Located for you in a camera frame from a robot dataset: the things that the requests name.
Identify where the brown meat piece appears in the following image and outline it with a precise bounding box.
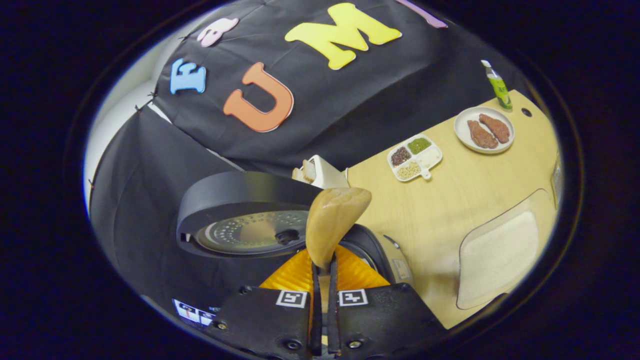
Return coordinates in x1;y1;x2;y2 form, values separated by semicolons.
467;120;499;150
479;113;511;144

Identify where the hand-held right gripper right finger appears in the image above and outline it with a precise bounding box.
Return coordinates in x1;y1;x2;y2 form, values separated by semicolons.
327;245;448;360

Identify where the white toaster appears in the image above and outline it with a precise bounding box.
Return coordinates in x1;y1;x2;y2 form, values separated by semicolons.
292;154;350;190

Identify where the white divided dish of beans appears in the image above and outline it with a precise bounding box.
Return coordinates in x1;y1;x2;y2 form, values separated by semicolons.
387;134;444;182

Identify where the metal wire chopstick holder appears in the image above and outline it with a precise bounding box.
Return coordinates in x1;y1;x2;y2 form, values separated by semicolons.
550;152;564;197

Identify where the white labelled box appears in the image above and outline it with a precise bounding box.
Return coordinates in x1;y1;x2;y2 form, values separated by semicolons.
172;298;217;327

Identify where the white round plate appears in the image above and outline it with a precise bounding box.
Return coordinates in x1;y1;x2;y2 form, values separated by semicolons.
454;106;515;155

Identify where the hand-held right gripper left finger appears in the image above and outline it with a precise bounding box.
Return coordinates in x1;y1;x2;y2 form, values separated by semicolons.
207;247;323;360

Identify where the green label drink bottle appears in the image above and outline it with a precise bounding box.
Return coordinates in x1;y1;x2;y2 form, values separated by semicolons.
481;60;513;111

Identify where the black silver rice cooker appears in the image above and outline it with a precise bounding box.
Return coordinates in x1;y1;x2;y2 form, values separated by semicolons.
176;171;415;291

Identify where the wooden spoon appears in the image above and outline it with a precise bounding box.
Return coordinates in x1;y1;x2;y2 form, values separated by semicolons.
305;187;373;301

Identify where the clear tray of white rice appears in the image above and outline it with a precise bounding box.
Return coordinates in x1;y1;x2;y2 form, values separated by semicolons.
456;188;558;311

